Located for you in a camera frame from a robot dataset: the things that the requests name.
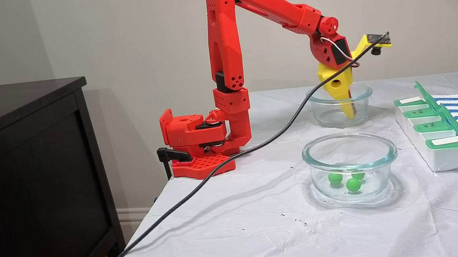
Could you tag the weekly pill organizer box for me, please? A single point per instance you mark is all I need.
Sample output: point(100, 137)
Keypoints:
point(455, 157)

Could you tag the glass bowl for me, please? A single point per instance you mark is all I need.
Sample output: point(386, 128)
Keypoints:
point(318, 178)
point(323, 112)

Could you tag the green ball pill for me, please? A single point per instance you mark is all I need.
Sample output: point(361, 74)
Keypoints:
point(353, 184)
point(359, 174)
point(335, 178)

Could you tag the white tablecloth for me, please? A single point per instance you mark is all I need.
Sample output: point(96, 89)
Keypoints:
point(247, 240)

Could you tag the black table clamp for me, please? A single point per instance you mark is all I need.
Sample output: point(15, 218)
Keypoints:
point(169, 154)

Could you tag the white baseboard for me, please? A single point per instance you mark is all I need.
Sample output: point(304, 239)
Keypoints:
point(130, 217)

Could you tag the black wooden cabinet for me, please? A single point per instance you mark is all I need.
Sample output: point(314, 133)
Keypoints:
point(23, 193)

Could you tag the yellow camera mount with board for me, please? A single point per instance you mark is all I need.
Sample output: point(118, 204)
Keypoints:
point(377, 39)

